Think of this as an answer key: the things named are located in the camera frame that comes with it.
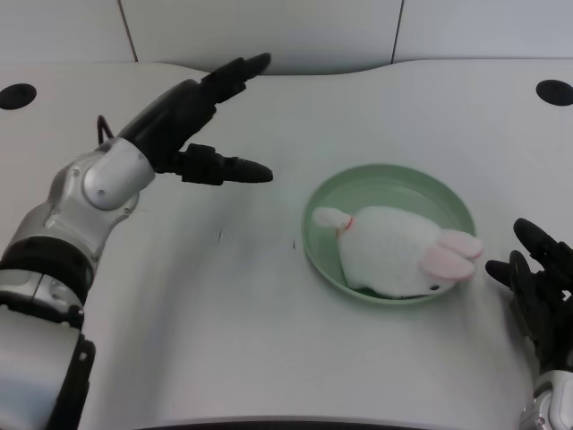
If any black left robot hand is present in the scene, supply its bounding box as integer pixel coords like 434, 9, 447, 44
116, 52, 274, 185

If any green round plate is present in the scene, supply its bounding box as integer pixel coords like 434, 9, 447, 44
302, 164, 477, 307

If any white plush rabbit doll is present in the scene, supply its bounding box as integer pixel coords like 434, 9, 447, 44
312, 205, 484, 300

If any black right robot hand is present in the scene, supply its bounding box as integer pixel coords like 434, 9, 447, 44
485, 218, 573, 373

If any black round table grommet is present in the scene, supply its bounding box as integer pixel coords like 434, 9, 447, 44
535, 79, 573, 107
0, 82, 38, 110

